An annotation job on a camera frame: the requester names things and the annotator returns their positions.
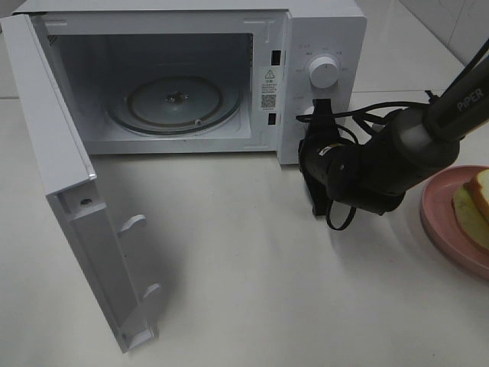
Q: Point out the pink round plate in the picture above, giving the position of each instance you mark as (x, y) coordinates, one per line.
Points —
(438, 219)

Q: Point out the sandwich with lettuce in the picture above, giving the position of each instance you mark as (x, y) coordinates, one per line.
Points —
(470, 205)

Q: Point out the glass microwave turntable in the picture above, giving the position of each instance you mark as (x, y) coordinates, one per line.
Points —
(176, 100)

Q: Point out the upper white power knob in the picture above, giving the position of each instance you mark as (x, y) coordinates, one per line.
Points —
(323, 71)

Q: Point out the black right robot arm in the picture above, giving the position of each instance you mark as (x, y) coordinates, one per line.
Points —
(369, 158)

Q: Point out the white microwave oven body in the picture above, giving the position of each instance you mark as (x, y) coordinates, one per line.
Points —
(96, 45)

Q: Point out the white warning sticker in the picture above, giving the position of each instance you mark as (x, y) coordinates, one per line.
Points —
(268, 88)

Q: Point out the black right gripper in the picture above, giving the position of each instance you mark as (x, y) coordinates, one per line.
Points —
(325, 160)

